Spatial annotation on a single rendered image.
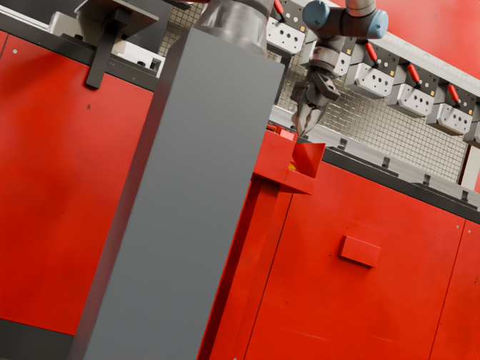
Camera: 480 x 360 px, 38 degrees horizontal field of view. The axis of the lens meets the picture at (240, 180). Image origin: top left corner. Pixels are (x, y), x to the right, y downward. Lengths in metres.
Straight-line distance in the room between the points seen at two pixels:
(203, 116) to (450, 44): 1.77
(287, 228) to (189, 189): 1.12
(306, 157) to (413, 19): 0.93
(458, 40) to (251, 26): 1.69
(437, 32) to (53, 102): 1.49
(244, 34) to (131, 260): 0.44
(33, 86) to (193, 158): 0.90
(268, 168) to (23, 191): 0.67
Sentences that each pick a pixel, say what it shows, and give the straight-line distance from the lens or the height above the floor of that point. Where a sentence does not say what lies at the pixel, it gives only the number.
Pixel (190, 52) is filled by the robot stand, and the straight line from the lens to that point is 1.20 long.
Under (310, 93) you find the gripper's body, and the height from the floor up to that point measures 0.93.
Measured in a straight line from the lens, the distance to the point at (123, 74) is 2.06.
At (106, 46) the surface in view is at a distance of 2.04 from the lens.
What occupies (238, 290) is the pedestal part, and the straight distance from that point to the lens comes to 1.89.
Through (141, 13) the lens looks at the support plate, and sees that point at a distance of 1.97.
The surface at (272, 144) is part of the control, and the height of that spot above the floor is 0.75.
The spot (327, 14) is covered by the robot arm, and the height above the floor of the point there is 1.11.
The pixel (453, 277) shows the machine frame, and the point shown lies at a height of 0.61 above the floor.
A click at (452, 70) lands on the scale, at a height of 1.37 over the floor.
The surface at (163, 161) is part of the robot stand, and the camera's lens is 1.17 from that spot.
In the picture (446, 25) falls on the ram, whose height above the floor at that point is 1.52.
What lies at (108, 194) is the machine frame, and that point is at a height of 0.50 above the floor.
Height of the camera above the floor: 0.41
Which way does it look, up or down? 7 degrees up
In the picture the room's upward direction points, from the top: 17 degrees clockwise
